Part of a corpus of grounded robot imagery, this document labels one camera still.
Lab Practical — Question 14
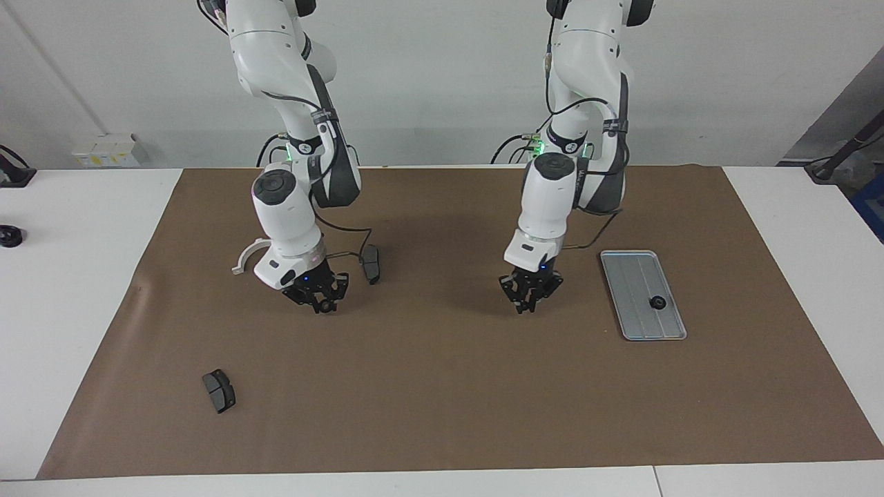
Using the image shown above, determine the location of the silver metal tray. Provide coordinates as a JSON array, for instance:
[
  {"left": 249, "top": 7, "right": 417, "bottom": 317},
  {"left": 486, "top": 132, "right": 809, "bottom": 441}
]
[{"left": 599, "top": 250, "right": 688, "bottom": 342}]

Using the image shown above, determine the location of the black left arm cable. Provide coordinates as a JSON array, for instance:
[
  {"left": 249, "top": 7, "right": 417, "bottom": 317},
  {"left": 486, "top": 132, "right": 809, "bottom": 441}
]
[{"left": 544, "top": 17, "right": 622, "bottom": 251}]

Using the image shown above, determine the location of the blue crate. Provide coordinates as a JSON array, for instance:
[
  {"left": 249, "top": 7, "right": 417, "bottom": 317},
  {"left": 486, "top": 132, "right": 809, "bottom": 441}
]
[{"left": 848, "top": 173, "right": 884, "bottom": 244}]

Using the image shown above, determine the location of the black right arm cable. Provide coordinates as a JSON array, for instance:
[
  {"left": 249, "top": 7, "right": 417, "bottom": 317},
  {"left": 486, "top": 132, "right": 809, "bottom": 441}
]
[{"left": 314, "top": 204, "right": 374, "bottom": 262}]

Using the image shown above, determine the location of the white wall socket box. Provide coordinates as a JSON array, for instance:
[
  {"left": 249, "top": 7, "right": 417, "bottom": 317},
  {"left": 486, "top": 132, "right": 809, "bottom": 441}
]
[{"left": 71, "top": 133, "right": 149, "bottom": 168}]

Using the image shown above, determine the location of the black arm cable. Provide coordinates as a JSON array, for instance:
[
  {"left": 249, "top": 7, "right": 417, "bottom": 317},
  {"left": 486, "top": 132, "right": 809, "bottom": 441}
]
[
  {"left": 314, "top": 204, "right": 374, "bottom": 262},
  {"left": 544, "top": 17, "right": 622, "bottom": 251}
]

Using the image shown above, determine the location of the black stand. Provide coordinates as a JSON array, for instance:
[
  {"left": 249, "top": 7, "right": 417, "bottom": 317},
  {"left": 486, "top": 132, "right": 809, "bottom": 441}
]
[{"left": 805, "top": 110, "right": 884, "bottom": 184}]

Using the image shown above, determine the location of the long grey brake pad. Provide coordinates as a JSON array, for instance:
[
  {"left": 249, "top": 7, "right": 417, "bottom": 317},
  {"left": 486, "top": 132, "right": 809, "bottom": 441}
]
[{"left": 361, "top": 244, "right": 382, "bottom": 286}]

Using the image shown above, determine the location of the white semicircular plastic bracket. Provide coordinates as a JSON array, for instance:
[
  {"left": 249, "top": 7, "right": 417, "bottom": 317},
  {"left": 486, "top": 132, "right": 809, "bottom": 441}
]
[{"left": 231, "top": 237, "right": 274, "bottom": 275}]

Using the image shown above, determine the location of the brown paper table mat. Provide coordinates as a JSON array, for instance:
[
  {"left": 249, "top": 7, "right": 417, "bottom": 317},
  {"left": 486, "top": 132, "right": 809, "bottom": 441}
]
[{"left": 36, "top": 164, "right": 884, "bottom": 480}]

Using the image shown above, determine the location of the short stacked grey brake pad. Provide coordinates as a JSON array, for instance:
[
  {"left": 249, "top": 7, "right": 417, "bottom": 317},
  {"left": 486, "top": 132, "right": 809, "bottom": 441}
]
[{"left": 202, "top": 369, "right": 237, "bottom": 414}]

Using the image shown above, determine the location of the black base cable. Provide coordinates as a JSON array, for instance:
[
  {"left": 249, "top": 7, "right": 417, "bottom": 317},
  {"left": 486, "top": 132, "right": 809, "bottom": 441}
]
[
  {"left": 490, "top": 131, "right": 546, "bottom": 165},
  {"left": 257, "top": 135, "right": 287, "bottom": 167}
]

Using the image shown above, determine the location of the black table clamp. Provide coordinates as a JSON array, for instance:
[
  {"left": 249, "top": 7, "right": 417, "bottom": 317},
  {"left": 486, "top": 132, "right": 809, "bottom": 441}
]
[{"left": 0, "top": 145, "right": 37, "bottom": 188}]

